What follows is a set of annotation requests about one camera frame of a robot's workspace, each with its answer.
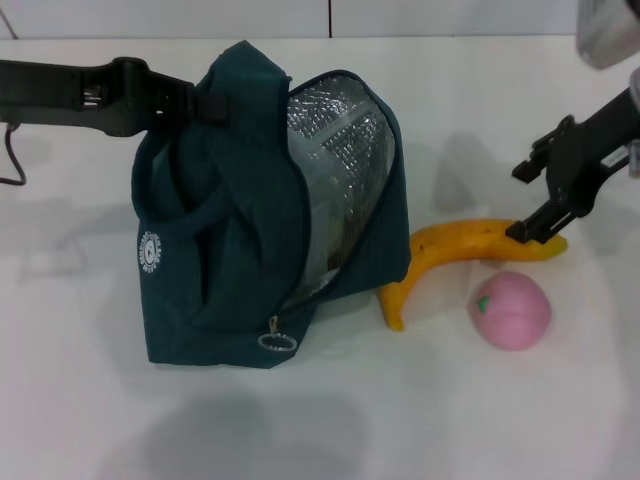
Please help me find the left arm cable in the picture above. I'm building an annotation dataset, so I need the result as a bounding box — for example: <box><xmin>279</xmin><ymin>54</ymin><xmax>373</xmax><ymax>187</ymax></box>
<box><xmin>0</xmin><ymin>122</ymin><xmax>26</xmax><ymax>187</ymax></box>

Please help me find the dark teal insulated lunch bag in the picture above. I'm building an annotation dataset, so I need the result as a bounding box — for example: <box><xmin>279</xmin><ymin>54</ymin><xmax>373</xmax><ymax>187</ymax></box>
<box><xmin>130</xmin><ymin>40</ymin><xmax>412</xmax><ymax>372</ymax></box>

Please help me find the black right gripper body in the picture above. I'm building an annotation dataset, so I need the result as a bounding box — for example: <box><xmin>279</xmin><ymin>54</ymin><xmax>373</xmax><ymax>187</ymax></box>
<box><xmin>547</xmin><ymin>87</ymin><xmax>634</xmax><ymax>216</ymax></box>

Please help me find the yellow banana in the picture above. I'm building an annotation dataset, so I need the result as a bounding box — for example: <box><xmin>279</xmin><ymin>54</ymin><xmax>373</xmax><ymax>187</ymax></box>
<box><xmin>378</xmin><ymin>218</ymin><xmax>570</xmax><ymax>332</ymax></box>

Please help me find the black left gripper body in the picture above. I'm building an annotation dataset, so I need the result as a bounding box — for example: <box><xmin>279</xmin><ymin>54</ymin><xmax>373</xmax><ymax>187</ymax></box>
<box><xmin>0</xmin><ymin>57</ymin><xmax>154</xmax><ymax>139</ymax></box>

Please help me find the pink toy peach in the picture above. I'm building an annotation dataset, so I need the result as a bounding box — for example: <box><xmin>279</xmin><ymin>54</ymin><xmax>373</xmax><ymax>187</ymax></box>
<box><xmin>468</xmin><ymin>270</ymin><xmax>554</xmax><ymax>353</ymax></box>

